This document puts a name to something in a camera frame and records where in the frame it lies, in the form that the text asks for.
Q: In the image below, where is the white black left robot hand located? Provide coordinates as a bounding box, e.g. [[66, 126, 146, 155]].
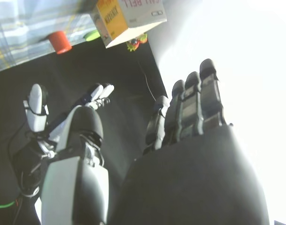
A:
[[41, 58, 272, 225]]

